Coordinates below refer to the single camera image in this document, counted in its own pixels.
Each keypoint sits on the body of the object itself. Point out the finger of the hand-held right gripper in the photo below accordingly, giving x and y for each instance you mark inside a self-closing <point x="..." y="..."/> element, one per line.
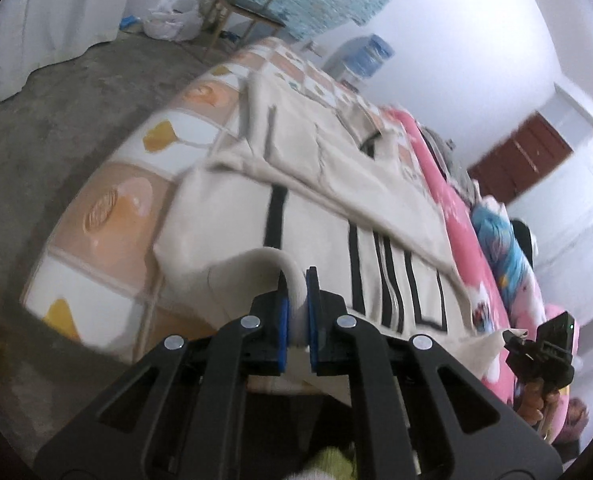
<point x="518" y="341"/>
<point x="523" y="367"/>

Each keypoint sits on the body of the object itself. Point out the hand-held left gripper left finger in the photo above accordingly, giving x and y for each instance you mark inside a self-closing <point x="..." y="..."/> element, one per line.
<point x="282" y="335"/>

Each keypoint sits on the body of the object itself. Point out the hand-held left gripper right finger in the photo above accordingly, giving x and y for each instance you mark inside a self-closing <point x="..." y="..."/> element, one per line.
<point x="314" y="330"/>

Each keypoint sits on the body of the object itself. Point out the beige sweatshirt with black stripes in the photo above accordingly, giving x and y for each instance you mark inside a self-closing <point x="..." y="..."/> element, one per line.
<point x="326" y="195"/>

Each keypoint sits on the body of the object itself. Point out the person's right hand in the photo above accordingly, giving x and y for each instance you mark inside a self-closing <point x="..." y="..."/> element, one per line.
<point x="533" y="405"/>

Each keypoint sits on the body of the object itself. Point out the blue patterned pillow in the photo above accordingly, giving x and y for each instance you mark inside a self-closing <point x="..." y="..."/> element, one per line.
<point x="501" y="245"/>

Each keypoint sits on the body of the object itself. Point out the dark cloth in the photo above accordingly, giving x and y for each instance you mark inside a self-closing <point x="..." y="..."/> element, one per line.
<point x="522" y="237"/>

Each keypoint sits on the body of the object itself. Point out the green fuzzy cloth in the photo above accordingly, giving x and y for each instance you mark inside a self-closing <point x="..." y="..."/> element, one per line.
<point x="326" y="465"/>

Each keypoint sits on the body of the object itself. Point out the pale pink cloth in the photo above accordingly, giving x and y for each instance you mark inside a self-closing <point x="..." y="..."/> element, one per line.
<point x="491" y="204"/>

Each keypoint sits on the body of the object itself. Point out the pink floral blanket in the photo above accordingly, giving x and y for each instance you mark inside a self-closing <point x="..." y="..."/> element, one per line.
<point x="456" y="210"/>

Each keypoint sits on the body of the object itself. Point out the brown door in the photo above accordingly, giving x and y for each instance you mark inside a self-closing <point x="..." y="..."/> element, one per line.
<point x="521" y="160"/>

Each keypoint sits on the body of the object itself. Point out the grey fuzzy pillow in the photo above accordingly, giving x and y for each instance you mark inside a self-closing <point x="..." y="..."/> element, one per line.
<point x="439" y="152"/>

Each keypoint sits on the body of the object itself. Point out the table with leaf-print cover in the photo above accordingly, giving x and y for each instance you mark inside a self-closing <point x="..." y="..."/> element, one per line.
<point x="121" y="205"/>

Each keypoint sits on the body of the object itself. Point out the blue water bottle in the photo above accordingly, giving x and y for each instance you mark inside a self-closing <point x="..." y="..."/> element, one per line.
<point x="374" y="55"/>

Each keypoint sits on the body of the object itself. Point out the wooden chair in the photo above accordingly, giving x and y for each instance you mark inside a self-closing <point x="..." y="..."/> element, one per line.
<point x="246" y="10"/>

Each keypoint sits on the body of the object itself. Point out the white plastic bag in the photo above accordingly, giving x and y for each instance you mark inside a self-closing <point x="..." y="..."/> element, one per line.
<point x="171" y="22"/>

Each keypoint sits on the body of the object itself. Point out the small blue packet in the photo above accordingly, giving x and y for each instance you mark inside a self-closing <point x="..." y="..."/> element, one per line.
<point x="130" y="23"/>

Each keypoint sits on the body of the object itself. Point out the white curtain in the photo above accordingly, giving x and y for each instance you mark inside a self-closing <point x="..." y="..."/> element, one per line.
<point x="51" y="20"/>

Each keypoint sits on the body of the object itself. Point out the wall socket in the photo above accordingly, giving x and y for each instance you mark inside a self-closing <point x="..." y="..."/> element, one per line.
<point x="314" y="48"/>

